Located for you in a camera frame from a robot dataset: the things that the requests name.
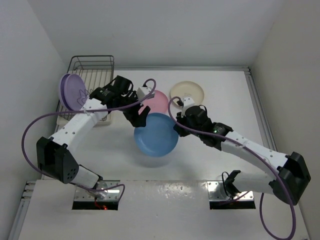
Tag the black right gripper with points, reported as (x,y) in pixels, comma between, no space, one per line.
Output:
(181,132)

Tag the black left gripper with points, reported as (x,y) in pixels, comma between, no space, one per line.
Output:
(135,120)

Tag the pink plastic plate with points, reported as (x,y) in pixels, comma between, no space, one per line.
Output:
(157,104)

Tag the blue plastic plate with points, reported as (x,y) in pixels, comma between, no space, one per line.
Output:
(158,138)

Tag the cream plastic plate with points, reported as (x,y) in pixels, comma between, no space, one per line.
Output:
(188,89)

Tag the purple plastic plate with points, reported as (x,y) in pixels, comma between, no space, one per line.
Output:
(75,92)
(61,94)

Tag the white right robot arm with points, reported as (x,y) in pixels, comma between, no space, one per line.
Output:
(285,176)

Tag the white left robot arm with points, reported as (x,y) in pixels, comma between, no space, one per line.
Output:
(55,155)

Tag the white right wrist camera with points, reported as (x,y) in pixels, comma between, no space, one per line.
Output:
(188,102)

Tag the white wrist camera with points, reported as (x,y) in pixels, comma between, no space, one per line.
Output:
(188,102)
(144,93)

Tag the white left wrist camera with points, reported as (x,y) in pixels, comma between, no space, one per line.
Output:
(144,93)

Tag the wire dish rack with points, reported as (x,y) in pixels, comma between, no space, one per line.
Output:
(90,62)

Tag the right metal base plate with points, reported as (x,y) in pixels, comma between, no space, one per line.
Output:
(216,193)

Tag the metal base plate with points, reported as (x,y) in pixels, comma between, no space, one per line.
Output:
(112,195)
(216,193)

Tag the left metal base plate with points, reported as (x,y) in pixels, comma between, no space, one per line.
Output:
(112,195)

